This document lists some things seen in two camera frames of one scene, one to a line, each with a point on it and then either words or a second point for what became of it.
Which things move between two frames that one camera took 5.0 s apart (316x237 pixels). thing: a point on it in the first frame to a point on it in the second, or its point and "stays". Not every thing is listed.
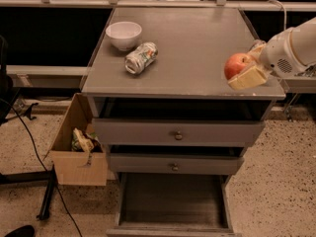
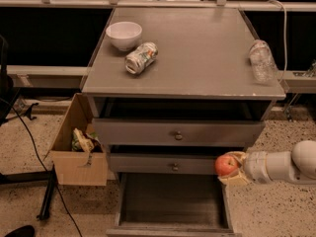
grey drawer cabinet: [159, 99] stays
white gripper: [276, 55] to [256, 167]
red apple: [237, 63] to [225, 164]
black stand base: [47, 177] stays
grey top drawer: [172, 132] stays
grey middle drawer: [175, 163] stays
